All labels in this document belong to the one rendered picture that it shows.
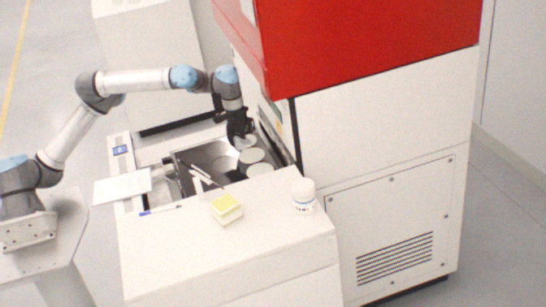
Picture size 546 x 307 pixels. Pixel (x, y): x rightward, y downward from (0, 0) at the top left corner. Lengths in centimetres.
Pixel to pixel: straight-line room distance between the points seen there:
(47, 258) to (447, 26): 155
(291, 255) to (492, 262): 146
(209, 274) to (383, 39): 89
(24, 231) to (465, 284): 191
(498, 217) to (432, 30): 148
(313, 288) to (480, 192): 169
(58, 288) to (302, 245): 105
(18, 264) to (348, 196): 119
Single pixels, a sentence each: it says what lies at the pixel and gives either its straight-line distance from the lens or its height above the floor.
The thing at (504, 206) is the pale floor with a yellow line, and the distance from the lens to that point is 310.
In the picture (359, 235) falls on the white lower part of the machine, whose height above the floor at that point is 52.
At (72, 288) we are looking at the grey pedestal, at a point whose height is 54.
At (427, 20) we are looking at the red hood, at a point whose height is 136.
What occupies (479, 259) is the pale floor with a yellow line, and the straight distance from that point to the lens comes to 280.
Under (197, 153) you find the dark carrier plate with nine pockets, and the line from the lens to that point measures 205.
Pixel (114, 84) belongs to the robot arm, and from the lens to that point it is 184.
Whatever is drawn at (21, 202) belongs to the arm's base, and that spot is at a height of 97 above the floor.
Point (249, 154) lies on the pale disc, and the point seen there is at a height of 90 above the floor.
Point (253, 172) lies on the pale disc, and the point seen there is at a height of 90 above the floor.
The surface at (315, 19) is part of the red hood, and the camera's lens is 157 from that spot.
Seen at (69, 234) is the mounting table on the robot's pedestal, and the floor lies 82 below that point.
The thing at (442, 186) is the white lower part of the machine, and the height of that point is 63.
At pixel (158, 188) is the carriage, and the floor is 88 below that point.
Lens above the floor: 204
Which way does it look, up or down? 35 degrees down
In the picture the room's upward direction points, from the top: 10 degrees counter-clockwise
